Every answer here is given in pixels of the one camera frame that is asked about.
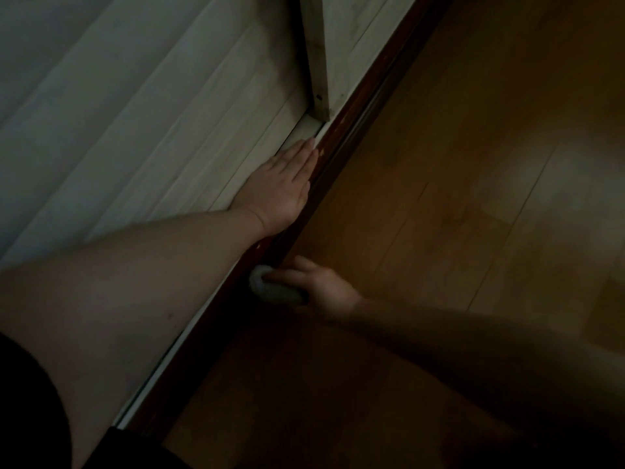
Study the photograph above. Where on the person's left forearm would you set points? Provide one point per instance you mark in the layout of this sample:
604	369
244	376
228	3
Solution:
122	297

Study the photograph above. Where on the black shorts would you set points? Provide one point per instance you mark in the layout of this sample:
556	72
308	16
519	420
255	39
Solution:
136	454

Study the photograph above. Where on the person's right forearm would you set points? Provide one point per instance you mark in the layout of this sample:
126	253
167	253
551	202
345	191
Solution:
488	361

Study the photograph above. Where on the person's left hand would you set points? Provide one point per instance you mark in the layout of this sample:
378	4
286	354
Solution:
278	190

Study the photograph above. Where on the person's right hand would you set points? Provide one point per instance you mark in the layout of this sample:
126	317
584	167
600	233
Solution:
327	288

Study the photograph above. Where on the black shirt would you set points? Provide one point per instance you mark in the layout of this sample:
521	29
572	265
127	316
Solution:
29	415

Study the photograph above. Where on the grey cleaning cloth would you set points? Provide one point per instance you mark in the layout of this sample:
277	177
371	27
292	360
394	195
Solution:
273	293

